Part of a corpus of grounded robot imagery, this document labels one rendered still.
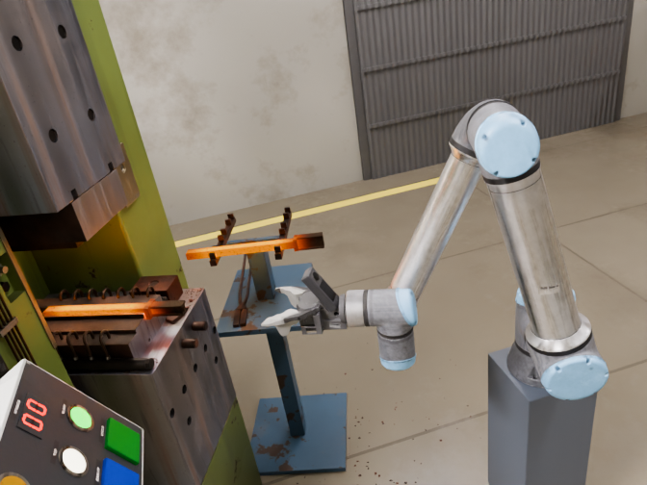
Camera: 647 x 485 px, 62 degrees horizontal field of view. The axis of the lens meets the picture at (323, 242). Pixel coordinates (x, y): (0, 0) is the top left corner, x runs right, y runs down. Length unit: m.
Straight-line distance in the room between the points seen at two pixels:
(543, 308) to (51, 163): 1.10
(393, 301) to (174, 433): 0.68
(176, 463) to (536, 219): 1.12
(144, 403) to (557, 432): 1.16
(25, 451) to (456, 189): 0.98
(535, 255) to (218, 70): 3.33
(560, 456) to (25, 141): 1.64
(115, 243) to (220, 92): 2.67
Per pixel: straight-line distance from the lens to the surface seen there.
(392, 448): 2.29
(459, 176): 1.28
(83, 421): 1.09
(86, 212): 1.30
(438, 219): 1.32
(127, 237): 1.70
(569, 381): 1.43
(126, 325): 1.48
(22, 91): 1.20
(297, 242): 1.68
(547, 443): 1.80
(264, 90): 4.29
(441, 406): 2.44
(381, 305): 1.28
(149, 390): 1.45
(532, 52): 5.07
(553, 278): 1.28
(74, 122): 1.31
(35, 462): 0.97
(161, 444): 1.59
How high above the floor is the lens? 1.75
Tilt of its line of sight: 28 degrees down
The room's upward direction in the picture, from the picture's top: 9 degrees counter-clockwise
